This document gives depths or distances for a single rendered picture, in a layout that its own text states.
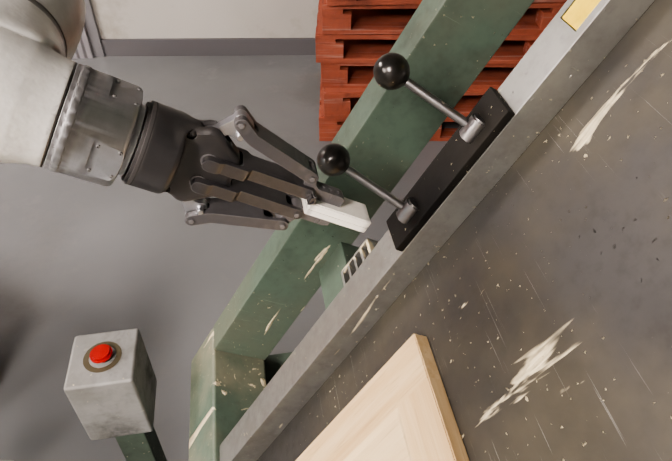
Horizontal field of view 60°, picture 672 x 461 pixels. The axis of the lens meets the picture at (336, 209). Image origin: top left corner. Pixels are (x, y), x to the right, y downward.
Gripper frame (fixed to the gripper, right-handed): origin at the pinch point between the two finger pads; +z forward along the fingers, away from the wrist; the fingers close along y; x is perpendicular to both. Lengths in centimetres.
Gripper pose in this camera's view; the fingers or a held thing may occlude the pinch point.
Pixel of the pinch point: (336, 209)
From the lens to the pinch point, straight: 58.4
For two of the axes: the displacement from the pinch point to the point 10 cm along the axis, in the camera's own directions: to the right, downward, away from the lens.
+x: -1.6, -6.4, 7.5
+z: 8.5, 2.9, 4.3
